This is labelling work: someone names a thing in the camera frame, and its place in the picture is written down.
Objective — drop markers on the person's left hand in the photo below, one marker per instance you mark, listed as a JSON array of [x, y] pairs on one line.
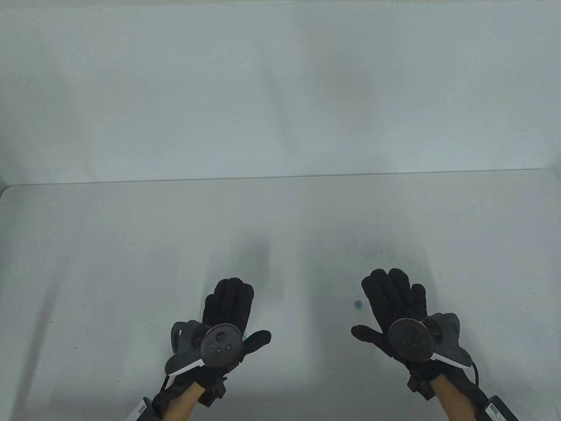
[[230, 302]]

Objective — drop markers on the person's right hand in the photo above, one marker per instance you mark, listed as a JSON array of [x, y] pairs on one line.
[[394, 298]]

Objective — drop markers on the person's right forearm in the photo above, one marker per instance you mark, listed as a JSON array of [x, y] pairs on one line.
[[451, 403]]

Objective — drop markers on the person's left forearm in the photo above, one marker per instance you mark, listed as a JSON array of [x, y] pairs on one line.
[[188, 403]]

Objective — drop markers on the black box with label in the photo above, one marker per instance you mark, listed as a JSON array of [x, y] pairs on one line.
[[142, 412], [497, 410]]

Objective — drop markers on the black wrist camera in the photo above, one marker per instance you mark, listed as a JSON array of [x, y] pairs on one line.
[[420, 386], [214, 392]]

